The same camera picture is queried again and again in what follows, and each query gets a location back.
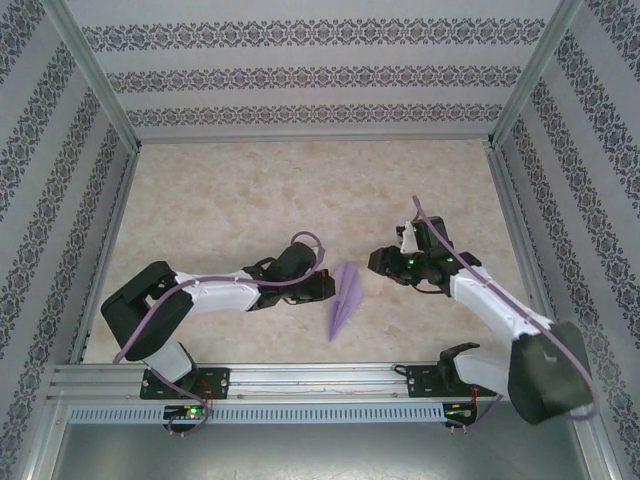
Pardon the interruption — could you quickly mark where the purple paper sheet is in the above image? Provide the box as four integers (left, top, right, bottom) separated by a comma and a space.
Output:
327, 260, 364, 342

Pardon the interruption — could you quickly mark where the grey metal panel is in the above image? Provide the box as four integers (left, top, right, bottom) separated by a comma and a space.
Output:
49, 423, 594, 480

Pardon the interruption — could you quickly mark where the aluminium side rail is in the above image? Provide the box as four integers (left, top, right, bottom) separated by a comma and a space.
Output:
485, 144, 571, 360
67, 149, 142, 365

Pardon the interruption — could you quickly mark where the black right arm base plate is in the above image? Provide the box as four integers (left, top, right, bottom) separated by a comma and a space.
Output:
405, 363, 499, 400

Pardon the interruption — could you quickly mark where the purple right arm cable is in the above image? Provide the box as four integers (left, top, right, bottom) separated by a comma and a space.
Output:
410, 195, 600, 432

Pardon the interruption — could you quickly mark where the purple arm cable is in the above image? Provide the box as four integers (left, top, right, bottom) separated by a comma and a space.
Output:
410, 195, 600, 432
113, 230, 327, 436

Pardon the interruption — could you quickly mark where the aluminium mounting rail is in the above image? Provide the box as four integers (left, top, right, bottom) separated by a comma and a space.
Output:
47, 358, 595, 402

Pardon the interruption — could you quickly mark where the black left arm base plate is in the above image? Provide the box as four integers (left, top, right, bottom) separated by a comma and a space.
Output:
141, 366, 232, 401

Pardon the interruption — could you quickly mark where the slotted grey cable duct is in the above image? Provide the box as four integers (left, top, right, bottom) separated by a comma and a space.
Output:
67, 403, 447, 425

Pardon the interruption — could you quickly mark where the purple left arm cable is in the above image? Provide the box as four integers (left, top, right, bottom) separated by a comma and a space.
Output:
113, 230, 327, 436

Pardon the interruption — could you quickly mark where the aluminium frame post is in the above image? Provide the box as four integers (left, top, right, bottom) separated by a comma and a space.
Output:
43, 0, 144, 154
17, 392, 71, 480
485, 0, 586, 150
569, 394, 629, 480

